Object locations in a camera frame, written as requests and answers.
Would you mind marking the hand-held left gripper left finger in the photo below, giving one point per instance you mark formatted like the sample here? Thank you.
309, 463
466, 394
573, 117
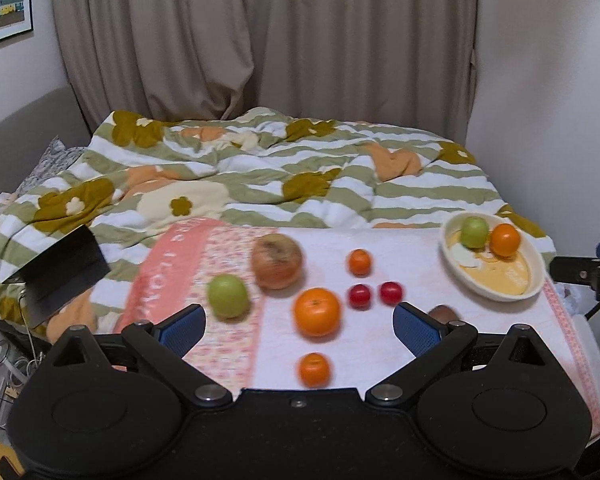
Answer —
182, 332

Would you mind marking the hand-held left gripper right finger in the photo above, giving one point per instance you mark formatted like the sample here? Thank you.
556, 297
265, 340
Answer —
415, 332

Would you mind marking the brown kiwi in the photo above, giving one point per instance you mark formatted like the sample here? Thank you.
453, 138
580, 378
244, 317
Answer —
442, 313

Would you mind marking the red tomato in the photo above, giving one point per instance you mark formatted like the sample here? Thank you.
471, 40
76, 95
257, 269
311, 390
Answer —
359, 296
390, 293

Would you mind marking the green apple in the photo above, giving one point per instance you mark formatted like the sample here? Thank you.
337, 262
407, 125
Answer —
474, 231
228, 296

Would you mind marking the cream oval bowl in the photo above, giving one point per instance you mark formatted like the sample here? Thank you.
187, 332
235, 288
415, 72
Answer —
500, 280

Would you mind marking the small orange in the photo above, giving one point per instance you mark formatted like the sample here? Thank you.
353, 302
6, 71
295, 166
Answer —
314, 370
360, 262

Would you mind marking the large orange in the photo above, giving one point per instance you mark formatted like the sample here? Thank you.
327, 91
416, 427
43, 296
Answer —
317, 312

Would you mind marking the large red apple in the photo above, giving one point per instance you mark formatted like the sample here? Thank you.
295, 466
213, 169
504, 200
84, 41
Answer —
276, 261

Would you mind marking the medium orange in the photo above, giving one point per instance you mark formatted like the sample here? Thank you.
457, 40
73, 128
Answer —
504, 240

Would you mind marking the pink floral cloth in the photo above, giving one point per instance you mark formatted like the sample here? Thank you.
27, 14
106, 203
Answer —
325, 246

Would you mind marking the black laptop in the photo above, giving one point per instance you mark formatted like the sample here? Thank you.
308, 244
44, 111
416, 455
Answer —
60, 275

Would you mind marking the striped floral blanket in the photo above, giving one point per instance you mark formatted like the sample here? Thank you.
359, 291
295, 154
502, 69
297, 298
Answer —
305, 195

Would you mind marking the clear glass jar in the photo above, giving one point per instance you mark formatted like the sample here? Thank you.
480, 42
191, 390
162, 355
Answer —
0, 356

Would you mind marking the grey patterned pillow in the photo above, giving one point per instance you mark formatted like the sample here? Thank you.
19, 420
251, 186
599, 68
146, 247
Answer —
50, 160

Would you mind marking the grey padded headboard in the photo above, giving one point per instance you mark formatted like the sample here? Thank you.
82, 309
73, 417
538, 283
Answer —
10, 125

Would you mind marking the beige curtain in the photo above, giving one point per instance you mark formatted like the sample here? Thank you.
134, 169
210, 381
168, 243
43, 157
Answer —
205, 35

